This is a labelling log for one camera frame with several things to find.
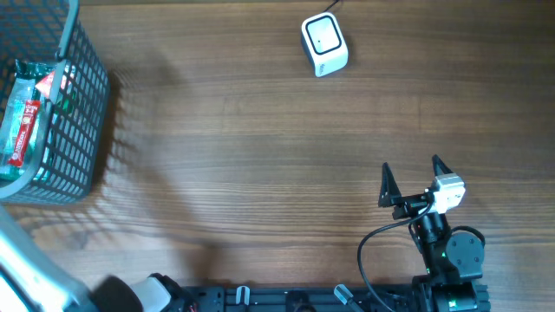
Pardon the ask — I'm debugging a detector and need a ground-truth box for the white barcode scanner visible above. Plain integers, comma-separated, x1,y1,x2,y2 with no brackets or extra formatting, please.
301,12,349,77

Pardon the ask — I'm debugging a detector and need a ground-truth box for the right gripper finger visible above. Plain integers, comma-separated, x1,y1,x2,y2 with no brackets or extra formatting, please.
378,162,402,207
432,154,453,177

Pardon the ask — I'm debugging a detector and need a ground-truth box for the red white tissue pack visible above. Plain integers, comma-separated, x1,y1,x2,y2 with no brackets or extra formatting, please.
35,71,70,99

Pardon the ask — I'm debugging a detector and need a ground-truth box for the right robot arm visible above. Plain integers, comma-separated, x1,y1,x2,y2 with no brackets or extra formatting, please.
378,155,491,311

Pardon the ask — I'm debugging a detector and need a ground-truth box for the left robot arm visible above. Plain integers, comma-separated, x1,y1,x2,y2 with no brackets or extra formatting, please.
1,209,198,312

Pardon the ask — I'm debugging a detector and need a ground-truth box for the red Nescafe coffee stick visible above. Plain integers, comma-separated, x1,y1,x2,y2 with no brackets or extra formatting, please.
8,100,41,167

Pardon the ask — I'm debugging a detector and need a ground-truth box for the green white plastic package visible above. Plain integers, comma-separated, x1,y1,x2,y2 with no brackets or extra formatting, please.
1,61,56,182

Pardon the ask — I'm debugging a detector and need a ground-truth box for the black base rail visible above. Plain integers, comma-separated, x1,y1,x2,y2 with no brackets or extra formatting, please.
181,283,491,312

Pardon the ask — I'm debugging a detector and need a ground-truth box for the dark grey plastic basket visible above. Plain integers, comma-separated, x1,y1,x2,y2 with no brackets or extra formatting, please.
1,1,110,205

